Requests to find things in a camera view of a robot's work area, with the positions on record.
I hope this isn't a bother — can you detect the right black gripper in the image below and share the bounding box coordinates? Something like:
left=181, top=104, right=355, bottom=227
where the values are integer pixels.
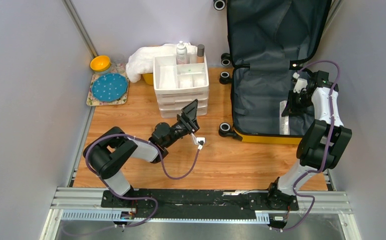
left=283, top=89, right=313, bottom=118

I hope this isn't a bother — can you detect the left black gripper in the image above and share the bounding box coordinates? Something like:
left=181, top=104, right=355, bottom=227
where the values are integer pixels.
left=165, top=99, right=200, bottom=149

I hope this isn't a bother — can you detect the white toothpaste tube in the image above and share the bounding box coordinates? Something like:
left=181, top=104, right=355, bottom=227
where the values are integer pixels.
left=279, top=100, right=290, bottom=136

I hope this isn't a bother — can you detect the white plastic drawer organizer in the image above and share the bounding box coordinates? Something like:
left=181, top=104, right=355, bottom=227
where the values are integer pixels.
left=153, top=55, right=209, bottom=118

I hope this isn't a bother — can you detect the yellow plastic basket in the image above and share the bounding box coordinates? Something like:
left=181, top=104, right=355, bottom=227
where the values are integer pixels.
left=142, top=73, right=154, bottom=86

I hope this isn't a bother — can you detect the white pump lotion bottle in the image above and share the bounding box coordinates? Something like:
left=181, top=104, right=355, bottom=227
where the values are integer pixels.
left=176, top=41, right=188, bottom=65

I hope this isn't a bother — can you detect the yellow Pikachu suitcase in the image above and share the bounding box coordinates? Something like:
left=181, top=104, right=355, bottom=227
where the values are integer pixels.
left=218, top=0, right=332, bottom=144

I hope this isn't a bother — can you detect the white garment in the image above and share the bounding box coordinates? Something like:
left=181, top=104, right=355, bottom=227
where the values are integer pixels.
left=126, top=43, right=197, bottom=84

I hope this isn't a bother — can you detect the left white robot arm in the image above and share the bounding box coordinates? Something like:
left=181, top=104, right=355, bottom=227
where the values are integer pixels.
left=83, top=99, right=200, bottom=208

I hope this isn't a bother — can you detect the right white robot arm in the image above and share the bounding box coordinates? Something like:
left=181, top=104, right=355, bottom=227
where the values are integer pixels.
left=266, top=71, right=352, bottom=210

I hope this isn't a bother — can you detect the patterned cloth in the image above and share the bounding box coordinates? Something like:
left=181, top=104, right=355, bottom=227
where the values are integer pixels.
left=86, top=63, right=130, bottom=107

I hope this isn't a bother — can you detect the teal dotted plate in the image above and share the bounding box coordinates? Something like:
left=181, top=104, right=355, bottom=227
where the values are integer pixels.
left=91, top=73, right=128, bottom=103

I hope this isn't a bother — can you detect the clear drinking glass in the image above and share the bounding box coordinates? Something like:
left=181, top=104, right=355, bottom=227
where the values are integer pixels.
left=112, top=53, right=126, bottom=68

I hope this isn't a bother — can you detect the yellow bowl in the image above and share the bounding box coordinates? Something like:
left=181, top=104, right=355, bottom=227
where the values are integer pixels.
left=90, top=55, right=111, bottom=73

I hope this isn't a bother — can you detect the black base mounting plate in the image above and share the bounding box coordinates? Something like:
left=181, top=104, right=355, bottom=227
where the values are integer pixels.
left=101, top=188, right=299, bottom=227

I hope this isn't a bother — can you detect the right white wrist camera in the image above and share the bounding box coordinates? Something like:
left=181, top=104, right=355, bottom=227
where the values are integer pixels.
left=292, top=72, right=308, bottom=94

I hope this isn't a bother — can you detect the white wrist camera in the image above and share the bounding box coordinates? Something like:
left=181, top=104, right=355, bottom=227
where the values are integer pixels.
left=191, top=134, right=206, bottom=150
left=292, top=72, right=308, bottom=94

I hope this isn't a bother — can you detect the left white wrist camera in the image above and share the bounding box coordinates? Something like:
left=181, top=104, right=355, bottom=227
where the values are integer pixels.
left=191, top=134, right=206, bottom=150

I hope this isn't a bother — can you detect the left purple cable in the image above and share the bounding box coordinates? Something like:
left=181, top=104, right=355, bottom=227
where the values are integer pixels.
left=85, top=134, right=203, bottom=228

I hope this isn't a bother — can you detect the aluminium frame rail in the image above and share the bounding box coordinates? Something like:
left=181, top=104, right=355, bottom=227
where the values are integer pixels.
left=39, top=139, right=362, bottom=240

